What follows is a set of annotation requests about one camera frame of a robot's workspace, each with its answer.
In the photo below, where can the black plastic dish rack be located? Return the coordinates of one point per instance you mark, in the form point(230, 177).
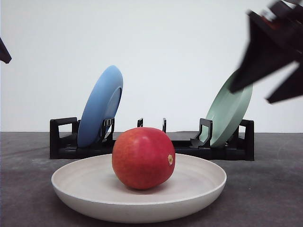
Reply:
point(64, 141)

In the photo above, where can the white plate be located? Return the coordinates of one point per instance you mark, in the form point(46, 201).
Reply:
point(92, 188)

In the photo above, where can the green plate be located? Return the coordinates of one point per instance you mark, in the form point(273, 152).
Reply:
point(227, 112)

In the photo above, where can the blue plate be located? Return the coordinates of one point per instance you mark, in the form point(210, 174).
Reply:
point(101, 103)

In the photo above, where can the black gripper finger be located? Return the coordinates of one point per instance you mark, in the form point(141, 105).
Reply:
point(4, 54)

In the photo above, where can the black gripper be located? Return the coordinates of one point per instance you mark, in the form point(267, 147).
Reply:
point(272, 46)

